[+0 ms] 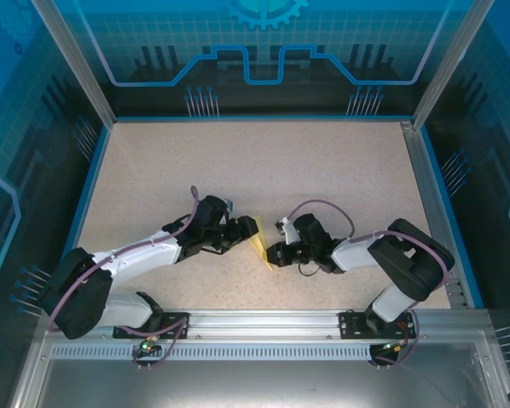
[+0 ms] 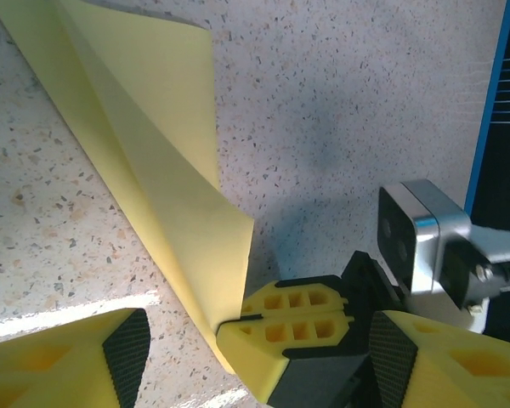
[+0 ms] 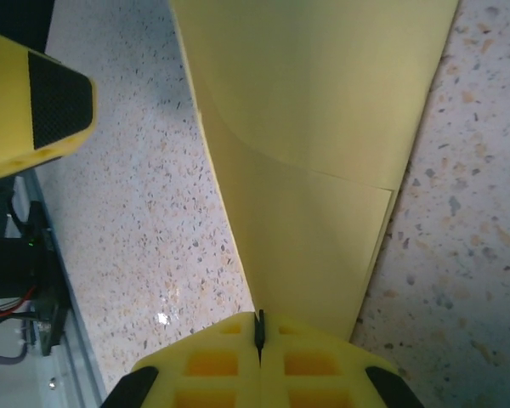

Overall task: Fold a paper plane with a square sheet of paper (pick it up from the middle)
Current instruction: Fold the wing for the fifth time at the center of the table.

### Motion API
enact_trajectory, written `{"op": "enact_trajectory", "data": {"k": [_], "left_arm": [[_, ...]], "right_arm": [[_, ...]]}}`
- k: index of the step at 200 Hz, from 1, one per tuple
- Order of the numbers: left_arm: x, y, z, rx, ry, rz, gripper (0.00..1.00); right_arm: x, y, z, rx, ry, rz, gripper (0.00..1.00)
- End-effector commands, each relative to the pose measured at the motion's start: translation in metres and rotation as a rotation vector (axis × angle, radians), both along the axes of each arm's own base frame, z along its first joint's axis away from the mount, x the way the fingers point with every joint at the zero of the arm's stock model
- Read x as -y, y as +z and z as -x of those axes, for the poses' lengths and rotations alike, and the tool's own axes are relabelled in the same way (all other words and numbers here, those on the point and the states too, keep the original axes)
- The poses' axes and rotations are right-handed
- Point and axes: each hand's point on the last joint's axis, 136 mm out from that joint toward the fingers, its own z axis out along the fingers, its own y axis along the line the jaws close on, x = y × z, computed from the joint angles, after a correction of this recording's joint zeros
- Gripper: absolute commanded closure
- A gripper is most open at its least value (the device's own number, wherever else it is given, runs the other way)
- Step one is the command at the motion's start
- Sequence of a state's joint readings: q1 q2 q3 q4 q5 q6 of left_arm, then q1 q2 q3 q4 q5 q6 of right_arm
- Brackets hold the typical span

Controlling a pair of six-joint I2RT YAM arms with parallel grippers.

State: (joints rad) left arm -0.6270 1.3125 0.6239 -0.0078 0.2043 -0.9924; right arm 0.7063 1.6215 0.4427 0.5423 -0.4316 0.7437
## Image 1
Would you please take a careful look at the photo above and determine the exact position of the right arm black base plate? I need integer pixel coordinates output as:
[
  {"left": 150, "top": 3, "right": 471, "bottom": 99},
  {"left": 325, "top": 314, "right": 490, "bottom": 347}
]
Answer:
[{"left": 338, "top": 309, "right": 414, "bottom": 341}]

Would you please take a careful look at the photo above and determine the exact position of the aluminium mounting rail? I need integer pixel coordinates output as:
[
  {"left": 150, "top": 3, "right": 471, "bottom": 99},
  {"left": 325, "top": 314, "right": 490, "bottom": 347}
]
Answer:
[{"left": 37, "top": 309, "right": 492, "bottom": 341}]

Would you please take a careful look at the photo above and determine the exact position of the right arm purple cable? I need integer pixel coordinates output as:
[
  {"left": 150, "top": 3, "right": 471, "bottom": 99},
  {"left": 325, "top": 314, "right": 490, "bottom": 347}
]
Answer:
[{"left": 288, "top": 200, "right": 450, "bottom": 370}]

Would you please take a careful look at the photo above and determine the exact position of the aluminium frame post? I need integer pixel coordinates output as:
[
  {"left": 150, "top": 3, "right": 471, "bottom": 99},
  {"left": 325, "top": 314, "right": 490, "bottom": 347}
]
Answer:
[
  {"left": 410, "top": 0, "right": 494, "bottom": 131},
  {"left": 29, "top": 0, "right": 119, "bottom": 128}
]

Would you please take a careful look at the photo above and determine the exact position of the right gripper thin black cable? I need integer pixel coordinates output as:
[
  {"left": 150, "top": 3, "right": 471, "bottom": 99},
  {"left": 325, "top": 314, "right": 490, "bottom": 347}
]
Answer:
[{"left": 297, "top": 261, "right": 324, "bottom": 277}]

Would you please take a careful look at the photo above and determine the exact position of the blue table border trim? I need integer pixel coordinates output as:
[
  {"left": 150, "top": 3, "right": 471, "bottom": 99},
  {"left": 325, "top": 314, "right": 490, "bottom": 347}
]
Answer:
[{"left": 46, "top": 113, "right": 486, "bottom": 310}]

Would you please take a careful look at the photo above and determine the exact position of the yellow paper sheet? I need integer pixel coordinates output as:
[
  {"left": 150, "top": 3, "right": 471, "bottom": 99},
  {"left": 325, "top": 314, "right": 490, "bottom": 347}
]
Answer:
[{"left": 248, "top": 216, "right": 277, "bottom": 272}]

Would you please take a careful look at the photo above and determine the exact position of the connector with green light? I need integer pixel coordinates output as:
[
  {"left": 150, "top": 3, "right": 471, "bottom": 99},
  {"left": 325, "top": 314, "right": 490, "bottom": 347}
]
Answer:
[
  {"left": 136, "top": 333, "right": 162, "bottom": 357},
  {"left": 377, "top": 338, "right": 411, "bottom": 356}
]

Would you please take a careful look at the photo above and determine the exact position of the blue printed gear panel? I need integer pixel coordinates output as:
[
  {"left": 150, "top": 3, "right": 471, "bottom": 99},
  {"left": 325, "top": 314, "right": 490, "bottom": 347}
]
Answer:
[{"left": 65, "top": 0, "right": 456, "bottom": 118}]

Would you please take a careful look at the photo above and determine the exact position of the aluminium side rail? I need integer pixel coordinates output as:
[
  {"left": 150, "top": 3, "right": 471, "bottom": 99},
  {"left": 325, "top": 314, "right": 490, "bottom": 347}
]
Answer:
[{"left": 400, "top": 120, "right": 471, "bottom": 310}]

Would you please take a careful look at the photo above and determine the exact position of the blue printed side panel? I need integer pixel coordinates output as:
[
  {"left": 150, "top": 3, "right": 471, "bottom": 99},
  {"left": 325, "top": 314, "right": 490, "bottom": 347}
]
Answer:
[
  {"left": 424, "top": 0, "right": 510, "bottom": 408},
  {"left": 0, "top": 0, "right": 111, "bottom": 408}
]

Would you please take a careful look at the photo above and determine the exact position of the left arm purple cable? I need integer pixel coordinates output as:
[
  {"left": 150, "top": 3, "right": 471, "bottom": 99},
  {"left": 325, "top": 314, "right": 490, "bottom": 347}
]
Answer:
[{"left": 46, "top": 185, "right": 201, "bottom": 371}]

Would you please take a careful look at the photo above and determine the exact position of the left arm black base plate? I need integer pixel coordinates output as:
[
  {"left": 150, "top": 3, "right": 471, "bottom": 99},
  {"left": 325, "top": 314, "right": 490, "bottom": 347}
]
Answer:
[{"left": 112, "top": 311, "right": 192, "bottom": 341}]

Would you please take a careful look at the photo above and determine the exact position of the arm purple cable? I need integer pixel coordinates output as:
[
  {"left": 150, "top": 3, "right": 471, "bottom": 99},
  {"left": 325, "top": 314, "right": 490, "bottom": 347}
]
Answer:
[
  {"left": 288, "top": 200, "right": 450, "bottom": 370},
  {"left": 46, "top": 185, "right": 201, "bottom": 371}
]

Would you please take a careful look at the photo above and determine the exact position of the slotted metal cable duct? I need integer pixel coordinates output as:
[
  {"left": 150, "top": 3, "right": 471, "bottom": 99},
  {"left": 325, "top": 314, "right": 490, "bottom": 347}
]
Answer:
[{"left": 50, "top": 344, "right": 377, "bottom": 362}]

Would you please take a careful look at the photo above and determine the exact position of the metal sheet tray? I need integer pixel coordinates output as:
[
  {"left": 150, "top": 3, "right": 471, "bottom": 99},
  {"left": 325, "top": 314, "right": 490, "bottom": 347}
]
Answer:
[{"left": 8, "top": 331, "right": 510, "bottom": 408}]

